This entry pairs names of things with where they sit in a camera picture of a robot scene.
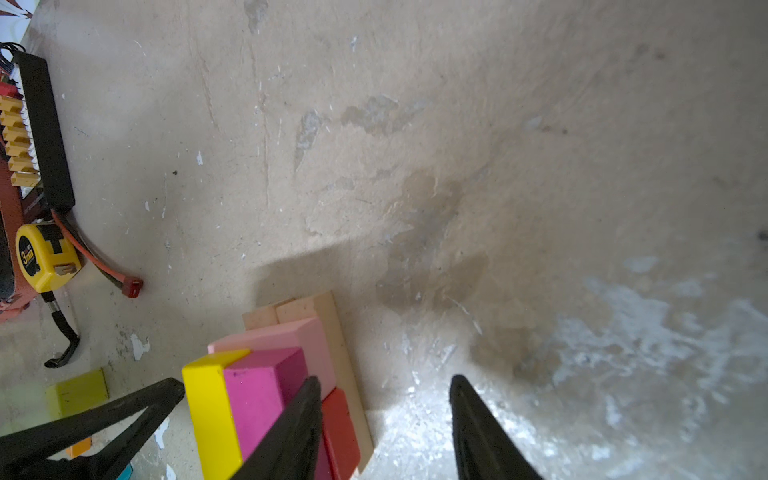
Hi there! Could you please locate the orange wood block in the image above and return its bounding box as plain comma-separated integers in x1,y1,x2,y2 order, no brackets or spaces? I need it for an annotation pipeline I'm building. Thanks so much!
65,437,93,459

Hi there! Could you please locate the pink wood block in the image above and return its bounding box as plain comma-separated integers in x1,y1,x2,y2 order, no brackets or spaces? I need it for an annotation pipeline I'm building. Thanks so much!
207,317,337,400

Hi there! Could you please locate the red wood block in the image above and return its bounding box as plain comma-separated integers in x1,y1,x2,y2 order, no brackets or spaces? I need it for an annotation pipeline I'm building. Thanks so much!
315,388,361,480

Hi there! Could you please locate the natural wood plank block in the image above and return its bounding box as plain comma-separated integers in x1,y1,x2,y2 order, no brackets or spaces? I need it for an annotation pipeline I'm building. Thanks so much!
242,291,374,474

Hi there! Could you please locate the magenta wood block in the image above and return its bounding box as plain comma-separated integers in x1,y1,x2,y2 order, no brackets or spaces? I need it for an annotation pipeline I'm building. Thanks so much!
224,347,309,459

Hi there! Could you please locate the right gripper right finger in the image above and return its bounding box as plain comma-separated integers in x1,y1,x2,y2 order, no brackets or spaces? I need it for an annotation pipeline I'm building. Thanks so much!
449,375,543,480

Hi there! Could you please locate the black wrist strap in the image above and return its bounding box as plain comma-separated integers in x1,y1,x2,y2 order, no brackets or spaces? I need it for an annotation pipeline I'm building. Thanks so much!
41,292,82,370

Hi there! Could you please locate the red black cable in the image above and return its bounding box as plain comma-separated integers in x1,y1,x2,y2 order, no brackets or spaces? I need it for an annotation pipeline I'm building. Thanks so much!
50,208,145,299

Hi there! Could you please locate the black and red tool case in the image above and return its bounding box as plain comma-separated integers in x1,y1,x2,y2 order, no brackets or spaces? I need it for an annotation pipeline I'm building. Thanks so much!
1,79,41,322

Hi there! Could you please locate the yellow wood block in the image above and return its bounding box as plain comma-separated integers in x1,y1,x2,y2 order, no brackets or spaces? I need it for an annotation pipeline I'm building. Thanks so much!
182,349,250,479

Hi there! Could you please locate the yellow tape measure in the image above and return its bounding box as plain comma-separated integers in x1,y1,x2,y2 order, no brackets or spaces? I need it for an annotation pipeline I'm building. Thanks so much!
16,222,82,294

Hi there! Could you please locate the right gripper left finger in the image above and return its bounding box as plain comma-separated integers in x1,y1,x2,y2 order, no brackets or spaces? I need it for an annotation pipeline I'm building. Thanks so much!
231,376,322,480

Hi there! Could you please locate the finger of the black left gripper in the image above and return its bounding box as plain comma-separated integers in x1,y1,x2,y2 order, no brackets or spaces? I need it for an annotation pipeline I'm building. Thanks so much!
1,378,185,479

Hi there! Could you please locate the lime green cube block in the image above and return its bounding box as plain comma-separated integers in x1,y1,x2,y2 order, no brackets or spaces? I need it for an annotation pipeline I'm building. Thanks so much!
45,368,109,420

